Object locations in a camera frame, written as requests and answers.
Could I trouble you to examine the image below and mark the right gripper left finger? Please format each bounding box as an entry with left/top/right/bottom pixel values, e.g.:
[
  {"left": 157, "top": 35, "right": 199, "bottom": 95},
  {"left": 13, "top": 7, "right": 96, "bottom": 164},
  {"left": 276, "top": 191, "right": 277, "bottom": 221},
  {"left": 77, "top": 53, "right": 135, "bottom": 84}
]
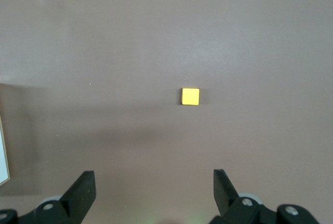
[{"left": 34, "top": 170, "right": 96, "bottom": 224}]

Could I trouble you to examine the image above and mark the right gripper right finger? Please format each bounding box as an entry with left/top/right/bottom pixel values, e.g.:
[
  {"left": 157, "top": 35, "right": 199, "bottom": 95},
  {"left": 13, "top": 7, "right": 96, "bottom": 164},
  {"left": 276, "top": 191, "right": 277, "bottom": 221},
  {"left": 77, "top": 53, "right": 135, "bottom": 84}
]
[{"left": 213, "top": 169, "right": 262, "bottom": 224}]

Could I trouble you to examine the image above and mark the yellow cube block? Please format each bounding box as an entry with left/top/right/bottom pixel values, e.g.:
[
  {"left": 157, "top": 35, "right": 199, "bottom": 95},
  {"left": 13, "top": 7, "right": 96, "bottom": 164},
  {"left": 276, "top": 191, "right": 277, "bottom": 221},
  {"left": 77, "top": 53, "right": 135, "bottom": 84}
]
[{"left": 181, "top": 87, "right": 200, "bottom": 106}]

